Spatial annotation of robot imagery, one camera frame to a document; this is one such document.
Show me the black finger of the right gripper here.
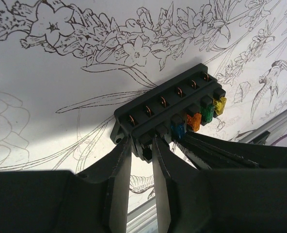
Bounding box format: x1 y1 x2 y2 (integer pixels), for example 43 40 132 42
176 132 287 170

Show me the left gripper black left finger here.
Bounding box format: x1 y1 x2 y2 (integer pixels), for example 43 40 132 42
0 137 131 233

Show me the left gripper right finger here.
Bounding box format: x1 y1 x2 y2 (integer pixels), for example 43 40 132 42
152 138 287 233

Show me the blue fuse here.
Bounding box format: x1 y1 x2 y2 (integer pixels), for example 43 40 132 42
171 124 185 140

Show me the black fuse box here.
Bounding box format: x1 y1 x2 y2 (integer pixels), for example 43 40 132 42
110 64 226 163

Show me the orange fuse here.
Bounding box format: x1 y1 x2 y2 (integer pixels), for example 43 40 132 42
187 113 202 132

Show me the green fuse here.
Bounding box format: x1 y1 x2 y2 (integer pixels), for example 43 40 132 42
200 104 215 126

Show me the yellow fuse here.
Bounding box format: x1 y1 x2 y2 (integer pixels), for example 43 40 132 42
213 97 227 116

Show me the floral patterned mat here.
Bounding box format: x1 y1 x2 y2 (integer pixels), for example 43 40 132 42
0 0 287 173

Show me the aluminium rail frame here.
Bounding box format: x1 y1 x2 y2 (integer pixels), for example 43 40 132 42
126 109 287 233

